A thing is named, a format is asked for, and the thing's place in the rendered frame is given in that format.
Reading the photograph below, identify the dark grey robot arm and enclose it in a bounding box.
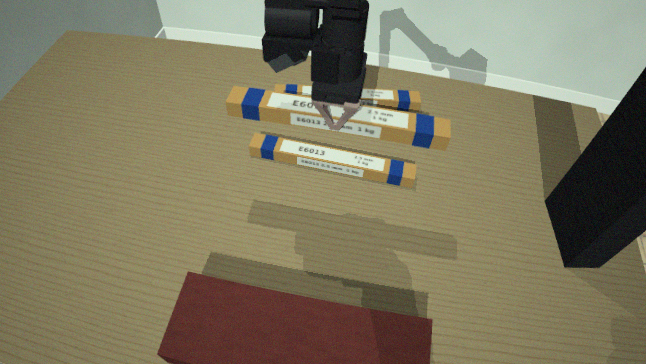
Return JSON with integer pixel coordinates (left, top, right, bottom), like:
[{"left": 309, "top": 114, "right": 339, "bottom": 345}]
[{"left": 261, "top": 0, "right": 369, "bottom": 84}]

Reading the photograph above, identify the tan cardboard pack with blue bands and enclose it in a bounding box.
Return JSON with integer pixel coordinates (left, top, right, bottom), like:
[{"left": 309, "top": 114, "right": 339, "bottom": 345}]
[{"left": 226, "top": 86, "right": 451, "bottom": 151}]

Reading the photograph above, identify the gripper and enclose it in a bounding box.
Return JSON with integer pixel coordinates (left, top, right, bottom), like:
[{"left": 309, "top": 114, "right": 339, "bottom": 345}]
[{"left": 311, "top": 38, "right": 367, "bottom": 131}]

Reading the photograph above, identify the tan pack of welding electrodes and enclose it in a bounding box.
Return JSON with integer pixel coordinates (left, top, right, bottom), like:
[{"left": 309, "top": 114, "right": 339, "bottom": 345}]
[
  {"left": 249, "top": 133, "right": 416, "bottom": 188},
  {"left": 274, "top": 84, "right": 421, "bottom": 112}
]

